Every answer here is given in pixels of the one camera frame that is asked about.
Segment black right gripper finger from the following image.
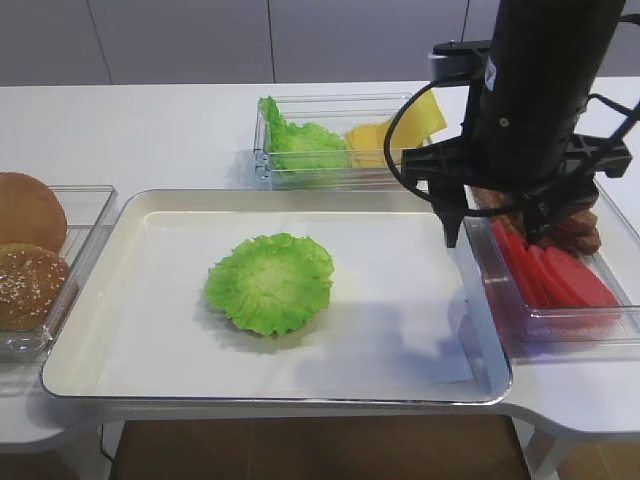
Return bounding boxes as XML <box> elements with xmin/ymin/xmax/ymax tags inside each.
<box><xmin>519</xmin><ymin>197</ymin><xmax>563</xmax><ymax>244</ymax></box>

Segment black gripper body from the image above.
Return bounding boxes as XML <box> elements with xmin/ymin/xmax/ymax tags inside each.
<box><xmin>401</xmin><ymin>134</ymin><xmax>631</xmax><ymax>218</ymax></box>

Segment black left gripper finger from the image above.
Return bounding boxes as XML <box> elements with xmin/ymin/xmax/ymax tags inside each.
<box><xmin>430</xmin><ymin>180</ymin><xmax>468</xmax><ymax>248</ymax></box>

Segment red tomato slice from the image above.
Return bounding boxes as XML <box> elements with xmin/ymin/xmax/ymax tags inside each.
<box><xmin>542</xmin><ymin>247</ymin><xmax>619</xmax><ymax>307</ymax></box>

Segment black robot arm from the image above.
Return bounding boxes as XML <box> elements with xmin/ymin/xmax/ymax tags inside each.
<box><xmin>388</xmin><ymin>1</ymin><xmax>639</xmax><ymax>247</ymax></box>

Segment leaning yellow cheese slice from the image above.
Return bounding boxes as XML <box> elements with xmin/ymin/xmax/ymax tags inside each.
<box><xmin>391</xmin><ymin>91</ymin><xmax>447</xmax><ymax>149</ymax></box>

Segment flat yellow cheese slices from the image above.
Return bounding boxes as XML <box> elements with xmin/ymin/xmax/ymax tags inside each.
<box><xmin>345</xmin><ymin>121</ymin><xmax>403</xmax><ymax>168</ymax></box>

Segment clear lettuce cheese container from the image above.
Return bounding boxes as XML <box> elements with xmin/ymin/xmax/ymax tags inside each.
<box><xmin>254</xmin><ymin>92</ymin><xmax>410</xmax><ymax>191</ymax></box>

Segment green lettuce leaves in container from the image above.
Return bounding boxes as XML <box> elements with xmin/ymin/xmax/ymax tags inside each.
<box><xmin>258</xmin><ymin>96</ymin><xmax>351</xmax><ymax>170</ymax></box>

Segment green lettuce leaf on tray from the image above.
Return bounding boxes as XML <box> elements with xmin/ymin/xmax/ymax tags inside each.
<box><xmin>204</xmin><ymin>233</ymin><xmax>334</xmax><ymax>336</ymax></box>

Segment left brown meat patty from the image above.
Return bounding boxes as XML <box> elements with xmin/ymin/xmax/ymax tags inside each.
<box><xmin>471</xmin><ymin>187</ymin><xmax>524</xmax><ymax>237</ymax></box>

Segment brown meat patty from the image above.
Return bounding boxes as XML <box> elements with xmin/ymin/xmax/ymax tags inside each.
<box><xmin>549</xmin><ymin>209</ymin><xmax>601</xmax><ymax>256</ymax></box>
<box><xmin>471</xmin><ymin>187</ymin><xmax>524</xmax><ymax>237</ymax></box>

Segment lower brown meat patty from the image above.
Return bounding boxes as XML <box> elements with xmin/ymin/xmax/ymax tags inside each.
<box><xmin>549</xmin><ymin>209</ymin><xmax>601</xmax><ymax>256</ymax></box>

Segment red tomato slices stack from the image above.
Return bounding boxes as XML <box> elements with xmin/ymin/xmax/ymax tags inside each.
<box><xmin>491</xmin><ymin>220</ymin><xmax>561</xmax><ymax>308</ymax></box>

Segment clear patty tomato container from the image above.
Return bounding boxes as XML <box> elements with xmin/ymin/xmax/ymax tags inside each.
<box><xmin>462</xmin><ymin>174</ymin><xmax>640</xmax><ymax>344</ymax></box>

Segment white paper tray liner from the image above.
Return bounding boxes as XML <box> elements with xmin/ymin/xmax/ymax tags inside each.
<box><xmin>97</xmin><ymin>212</ymin><xmax>472</xmax><ymax>399</ymax></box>

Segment white table leg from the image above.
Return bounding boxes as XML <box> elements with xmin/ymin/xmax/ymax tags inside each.
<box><xmin>523</xmin><ymin>429</ymin><xmax>574</xmax><ymax>480</ymax></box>

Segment white metal serving tray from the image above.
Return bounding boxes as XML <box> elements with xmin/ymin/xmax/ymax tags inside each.
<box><xmin>41</xmin><ymin>190</ymin><xmax>512</xmax><ymax>408</ymax></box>

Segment clear plastic bun container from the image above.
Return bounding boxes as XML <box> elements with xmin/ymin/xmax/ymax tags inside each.
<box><xmin>1</xmin><ymin>185</ymin><xmax>118</xmax><ymax>363</ymax></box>

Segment plain brown bun half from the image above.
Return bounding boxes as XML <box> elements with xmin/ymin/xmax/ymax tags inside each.
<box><xmin>1</xmin><ymin>172</ymin><xmax>67</xmax><ymax>253</ymax></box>

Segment sesame bun top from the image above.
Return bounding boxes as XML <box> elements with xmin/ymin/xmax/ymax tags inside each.
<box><xmin>1</xmin><ymin>243</ymin><xmax>70</xmax><ymax>331</ymax></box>

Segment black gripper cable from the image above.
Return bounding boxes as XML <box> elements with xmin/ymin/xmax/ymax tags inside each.
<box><xmin>382</xmin><ymin>82</ymin><xmax>496</xmax><ymax>217</ymax></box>

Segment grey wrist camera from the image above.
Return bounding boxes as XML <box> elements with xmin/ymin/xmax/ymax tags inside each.
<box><xmin>429</xmin><ymin>40</ymin><xmax>492</xmax><ymax>87</ymax></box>

